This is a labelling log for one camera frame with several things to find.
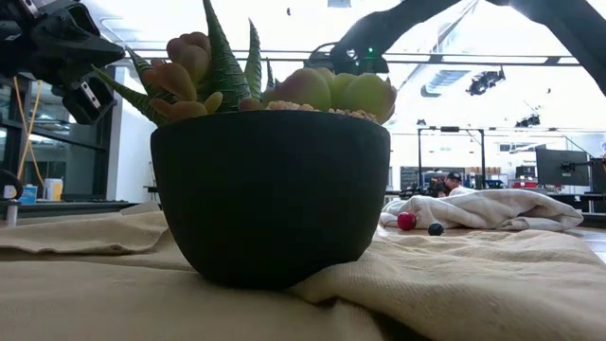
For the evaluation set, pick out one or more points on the tan cloth napkin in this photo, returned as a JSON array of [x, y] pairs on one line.
[[473, 284]]

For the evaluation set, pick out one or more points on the black background rig frame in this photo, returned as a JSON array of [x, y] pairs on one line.
[[450, 129]]

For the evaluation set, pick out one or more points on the black computer monitor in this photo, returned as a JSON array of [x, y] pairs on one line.
[[599, 177], [561, 168]]

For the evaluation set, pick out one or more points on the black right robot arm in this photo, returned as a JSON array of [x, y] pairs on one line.
[[544, 19]]

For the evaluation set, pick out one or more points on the small dark toy blueberry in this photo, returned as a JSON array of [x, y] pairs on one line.
[[435, 229]]

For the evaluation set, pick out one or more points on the grey overhead rig beam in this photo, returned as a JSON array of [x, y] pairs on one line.
[[450, 59]]

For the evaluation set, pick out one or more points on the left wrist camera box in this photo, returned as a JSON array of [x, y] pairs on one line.
[[90, 102]]

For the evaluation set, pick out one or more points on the blue box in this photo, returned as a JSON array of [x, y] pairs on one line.
[[29, 195]]

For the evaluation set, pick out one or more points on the white checked dish towel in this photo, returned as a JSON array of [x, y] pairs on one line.
[[487, 208]]

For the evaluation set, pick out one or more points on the succulents in black pot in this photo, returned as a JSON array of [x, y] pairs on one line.
[[270, 199]]

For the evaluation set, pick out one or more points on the black ceiling fixture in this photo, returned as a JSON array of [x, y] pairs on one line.
[[483, 83]]

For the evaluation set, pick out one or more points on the white yellow jar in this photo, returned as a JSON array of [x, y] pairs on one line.
[[53, 189]]

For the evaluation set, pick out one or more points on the person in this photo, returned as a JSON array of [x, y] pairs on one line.
[[452, 182]]

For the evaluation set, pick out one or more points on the red toy cherry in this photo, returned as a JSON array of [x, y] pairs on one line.
[[406, 221]]

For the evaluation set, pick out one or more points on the red crate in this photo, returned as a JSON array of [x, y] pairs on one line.
[[525, 184]]

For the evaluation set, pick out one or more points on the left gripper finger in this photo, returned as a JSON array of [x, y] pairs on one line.
[[87, 35], [90, 61]]

